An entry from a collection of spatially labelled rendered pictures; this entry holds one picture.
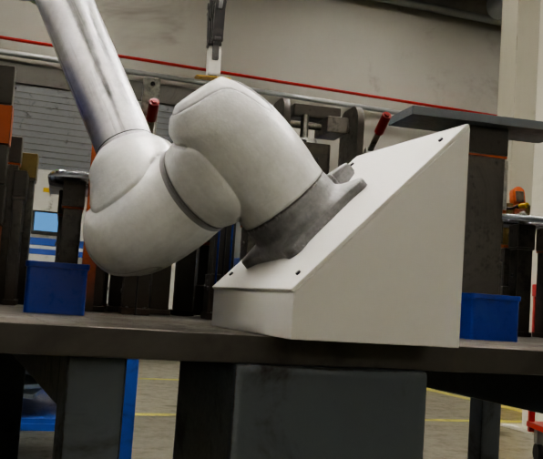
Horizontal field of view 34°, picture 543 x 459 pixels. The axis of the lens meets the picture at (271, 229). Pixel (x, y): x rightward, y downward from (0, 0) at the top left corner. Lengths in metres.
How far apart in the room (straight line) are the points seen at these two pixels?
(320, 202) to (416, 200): 0.16
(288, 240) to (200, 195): 0.15
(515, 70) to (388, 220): 8.51
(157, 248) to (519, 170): 8.27
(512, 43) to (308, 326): 8.76
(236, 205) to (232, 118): 0.13
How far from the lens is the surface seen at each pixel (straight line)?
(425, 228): 1.25
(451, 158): 1.28
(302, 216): 1.32
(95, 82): 1.54
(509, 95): 9.70
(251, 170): 1.30
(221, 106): 1.31
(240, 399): 1.22
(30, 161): 2.18
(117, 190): 1.41
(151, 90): 1.96
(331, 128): 1.93
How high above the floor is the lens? 0.75
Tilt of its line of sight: 5 degrees up
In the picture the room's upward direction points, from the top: 4 degrees clockwise
